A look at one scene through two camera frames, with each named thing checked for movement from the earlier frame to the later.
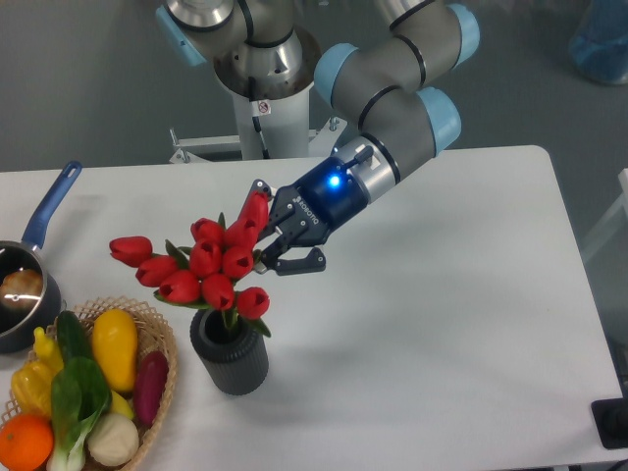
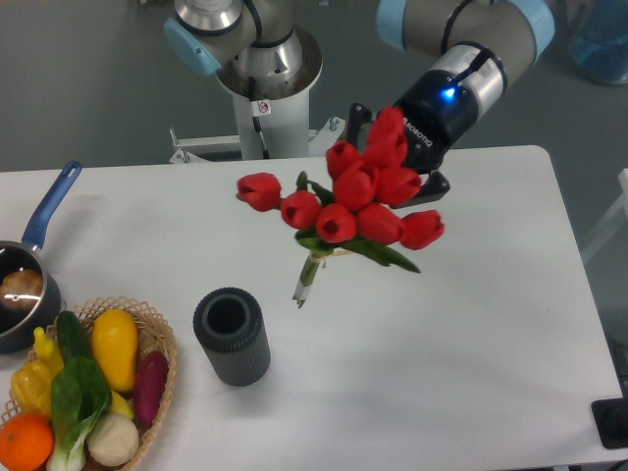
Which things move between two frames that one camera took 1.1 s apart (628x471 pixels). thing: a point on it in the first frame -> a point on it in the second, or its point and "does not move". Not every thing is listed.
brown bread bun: (22, 288) does not move
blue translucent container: (599, 49) does not move
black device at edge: (610, 417) does not move
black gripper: (306, 214) -> (438, 109)
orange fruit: (26, 442) does not move
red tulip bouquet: (206, 273) -> (358, 206)
